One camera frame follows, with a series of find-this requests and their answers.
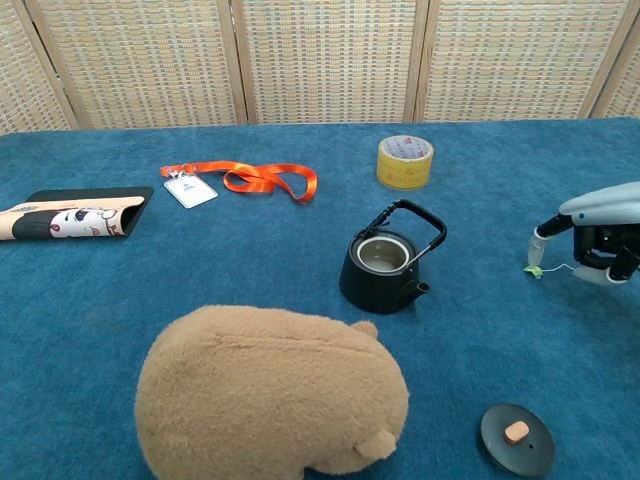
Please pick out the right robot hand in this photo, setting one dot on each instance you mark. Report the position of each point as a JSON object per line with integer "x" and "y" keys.
{"x": 605, "y": 207}

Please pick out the rolled cartoon mouse pad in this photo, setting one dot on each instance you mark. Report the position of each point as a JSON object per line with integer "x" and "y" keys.
{"x": 75, "y": 220}

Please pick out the brown plush capybara toy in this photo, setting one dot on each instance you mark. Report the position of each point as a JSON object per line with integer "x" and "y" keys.
{"x": 270, "y": 395}

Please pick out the woven folding screen panel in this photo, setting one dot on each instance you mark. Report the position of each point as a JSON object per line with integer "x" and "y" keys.
{"x": 627, "y": 85}
{"x": 20, "y": 85}
{"x": 515, "y": 60}
{"x": 145, "y": 65}
{"x": 330, "y": 60}

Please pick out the blue carpet table cover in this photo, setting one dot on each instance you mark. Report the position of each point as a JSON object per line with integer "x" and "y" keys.
{"x": 250, "y": 260}

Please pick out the black teapot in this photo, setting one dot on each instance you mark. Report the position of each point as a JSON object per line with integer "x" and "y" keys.
{"x": 380, "y": 290}

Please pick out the yellow packing tape roll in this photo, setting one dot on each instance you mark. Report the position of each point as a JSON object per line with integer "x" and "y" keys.
{"x": 400, "y": 175}

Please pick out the white ID badge holder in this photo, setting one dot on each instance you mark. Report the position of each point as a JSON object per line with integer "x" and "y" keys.
{"x": 192, "y": 192}

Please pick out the black teapot lid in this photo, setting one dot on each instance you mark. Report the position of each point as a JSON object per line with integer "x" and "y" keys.
{"x": 500, "y": 440}

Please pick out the tea bag with green tag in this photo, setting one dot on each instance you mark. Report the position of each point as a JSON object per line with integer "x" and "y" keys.
{"x": 534, "y": 271}

